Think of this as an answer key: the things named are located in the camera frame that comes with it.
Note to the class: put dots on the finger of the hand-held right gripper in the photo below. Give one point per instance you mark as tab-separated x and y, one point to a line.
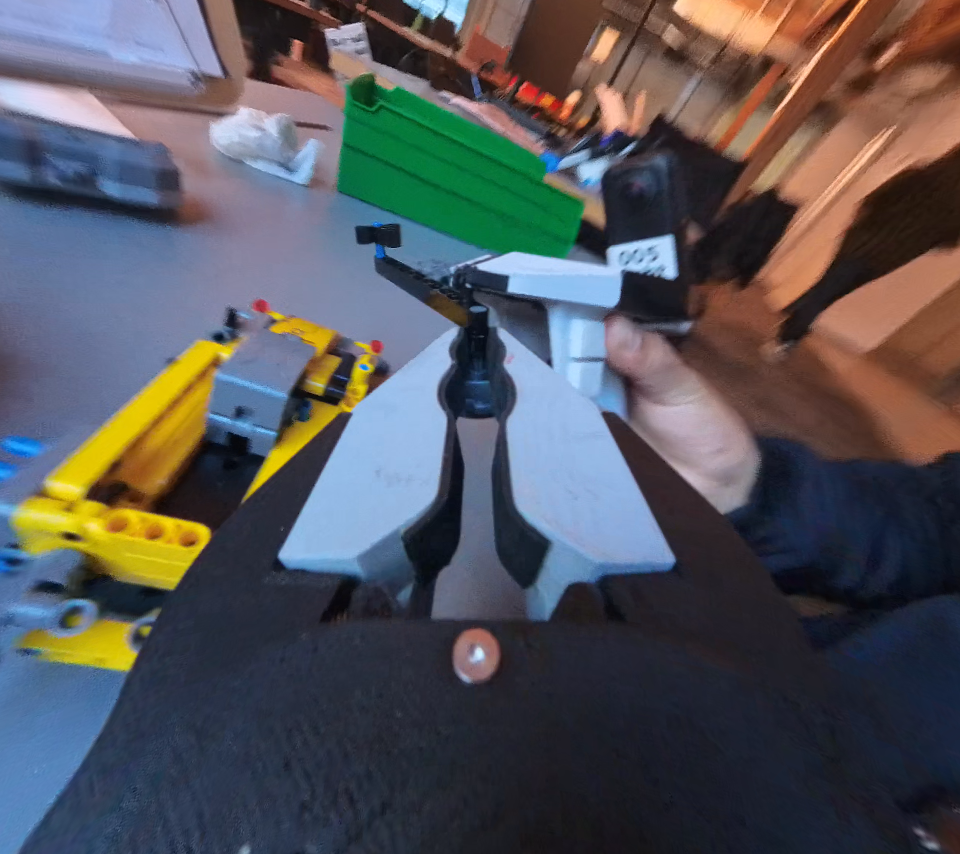
555	265
570	292

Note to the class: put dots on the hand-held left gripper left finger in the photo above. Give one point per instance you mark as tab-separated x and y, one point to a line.
367	487

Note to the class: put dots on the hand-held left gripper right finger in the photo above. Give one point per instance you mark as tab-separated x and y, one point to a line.
585	487

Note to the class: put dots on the black toy axle pin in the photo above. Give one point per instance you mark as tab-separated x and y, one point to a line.
476	374

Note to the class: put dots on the black perforated toy beam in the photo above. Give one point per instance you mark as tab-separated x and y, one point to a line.
420	288

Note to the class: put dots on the black yellow toy brick vehicle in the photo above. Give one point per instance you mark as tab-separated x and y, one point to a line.
150	434

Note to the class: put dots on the person's right forearm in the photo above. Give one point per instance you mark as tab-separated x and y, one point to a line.
847	524

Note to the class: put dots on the grey desk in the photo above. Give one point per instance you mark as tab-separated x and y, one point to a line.
225	232

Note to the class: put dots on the person's right hand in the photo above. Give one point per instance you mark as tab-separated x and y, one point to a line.
690	434

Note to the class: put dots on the green plastic bin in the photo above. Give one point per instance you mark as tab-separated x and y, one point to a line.
450	194

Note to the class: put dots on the small white printed sign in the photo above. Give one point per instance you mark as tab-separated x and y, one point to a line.
349	41

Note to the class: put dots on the crumpled white plastic bag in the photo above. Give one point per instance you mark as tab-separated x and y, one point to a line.
259	138

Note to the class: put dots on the dark grey brick block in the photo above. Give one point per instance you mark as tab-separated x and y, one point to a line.
90	164

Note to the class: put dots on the white rounded flat plate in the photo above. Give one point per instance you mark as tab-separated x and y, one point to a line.
60	104

